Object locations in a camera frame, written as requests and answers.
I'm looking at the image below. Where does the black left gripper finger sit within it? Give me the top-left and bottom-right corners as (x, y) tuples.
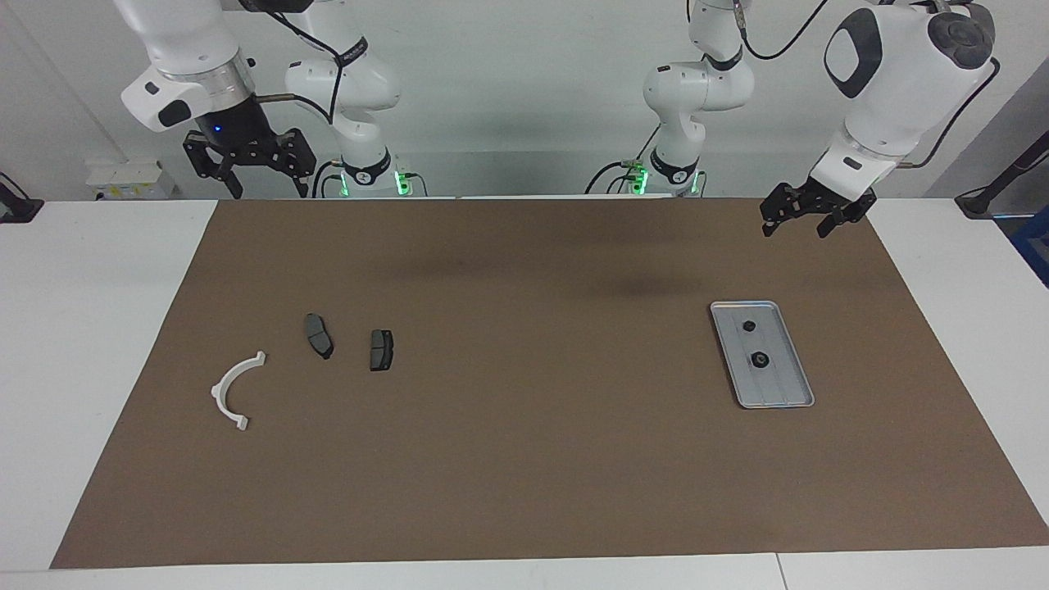
(817, 203), (860, 240)
(761, 184), (800, 238)

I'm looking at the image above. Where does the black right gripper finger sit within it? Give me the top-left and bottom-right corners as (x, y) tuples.
(182, 131), (244, 200)
(275, 127), (317, 198)

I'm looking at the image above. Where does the silver metal tray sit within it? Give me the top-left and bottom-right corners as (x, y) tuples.
(710, 301), (815, 409)

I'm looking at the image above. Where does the white power strip box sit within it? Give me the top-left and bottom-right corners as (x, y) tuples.
(86, 160), (175, 200)

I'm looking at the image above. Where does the curved dark brake pad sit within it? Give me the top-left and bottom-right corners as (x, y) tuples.
(305, 313), (334, 361)

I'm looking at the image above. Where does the black table clamp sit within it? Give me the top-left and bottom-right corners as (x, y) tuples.
(0, 172), (43, 224)

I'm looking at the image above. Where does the blue box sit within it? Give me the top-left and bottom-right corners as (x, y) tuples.
(1010, 205), (1049, 288)

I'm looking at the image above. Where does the brown table mat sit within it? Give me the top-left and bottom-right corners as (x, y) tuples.
(51, 197), (1049, 570)

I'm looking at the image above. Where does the black right base cable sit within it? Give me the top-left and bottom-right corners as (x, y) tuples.
(311, 159), (343, 198)

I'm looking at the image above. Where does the black base cable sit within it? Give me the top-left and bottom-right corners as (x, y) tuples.
(311, 159), (343, 198)
(584, 123), (661, 195)

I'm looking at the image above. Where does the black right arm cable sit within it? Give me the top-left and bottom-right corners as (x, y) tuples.
(238, 0), (345, 124)

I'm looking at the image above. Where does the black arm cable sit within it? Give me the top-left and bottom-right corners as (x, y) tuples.
(736, 0), (1002, 169)
(238, 0), (345, 124)

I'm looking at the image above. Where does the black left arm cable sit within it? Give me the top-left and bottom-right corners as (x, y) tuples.
(736, 0), (1002, 169)

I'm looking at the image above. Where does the black left base cable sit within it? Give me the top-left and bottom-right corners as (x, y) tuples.
(584, 123), (661, 195)

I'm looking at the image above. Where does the white semicircular plastic bracket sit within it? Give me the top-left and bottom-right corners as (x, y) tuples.
(211, 351), (267, 432)

